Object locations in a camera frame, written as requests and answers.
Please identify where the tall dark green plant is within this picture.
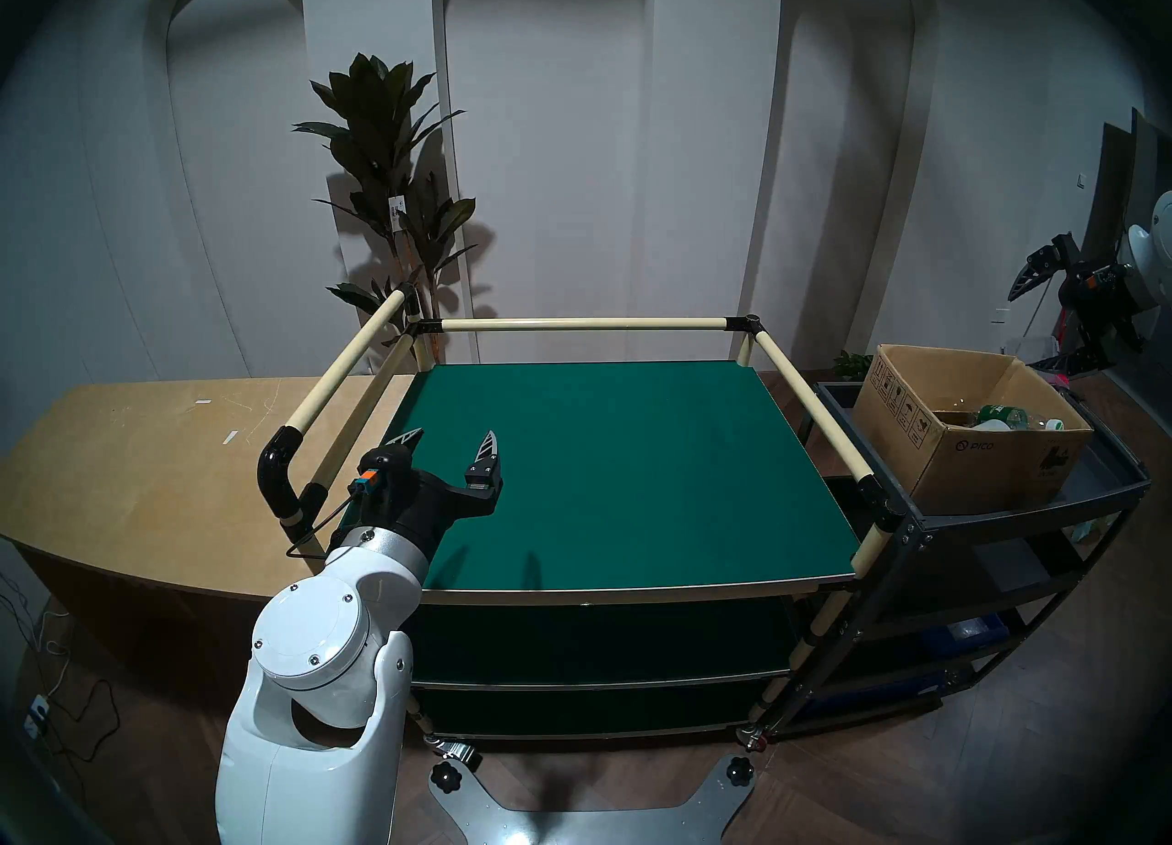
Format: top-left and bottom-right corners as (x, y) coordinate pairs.
(293, 52), (479, 368)

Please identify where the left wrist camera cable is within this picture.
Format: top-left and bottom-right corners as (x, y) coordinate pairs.
(286, 468), (380, 562)

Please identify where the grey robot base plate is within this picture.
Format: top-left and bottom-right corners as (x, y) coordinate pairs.
(429, 756), (759, 845)

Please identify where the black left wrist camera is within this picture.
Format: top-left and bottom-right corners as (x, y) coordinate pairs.
(362, 445), (418, 496)

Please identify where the green topped work table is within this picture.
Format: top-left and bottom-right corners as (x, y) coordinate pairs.
(256, 287), (909, 753)

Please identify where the brown cardboard storage box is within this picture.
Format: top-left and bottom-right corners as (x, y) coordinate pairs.
(852, 344), (1095, 516)

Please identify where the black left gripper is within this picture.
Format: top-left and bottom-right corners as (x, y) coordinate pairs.
(346, 428), (505, 569)

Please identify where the green label plastic bottle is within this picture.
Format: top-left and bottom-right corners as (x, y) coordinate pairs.
(975, 404), (1066, 432)

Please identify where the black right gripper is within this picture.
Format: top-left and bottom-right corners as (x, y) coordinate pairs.
(1007, 232), (1147, 379)

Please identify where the black metal utility cart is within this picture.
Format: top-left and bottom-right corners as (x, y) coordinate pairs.
(815, 381), (1153, 748)

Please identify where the blue storage box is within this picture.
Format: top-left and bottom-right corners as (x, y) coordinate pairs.
(916, 614), (1013, 661)

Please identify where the dark grey door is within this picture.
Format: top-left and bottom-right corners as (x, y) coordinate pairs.
(1085, 109), (1172, 377)

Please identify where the curved light wooden table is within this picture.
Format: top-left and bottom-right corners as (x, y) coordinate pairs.
(0, 376), (418, 643)

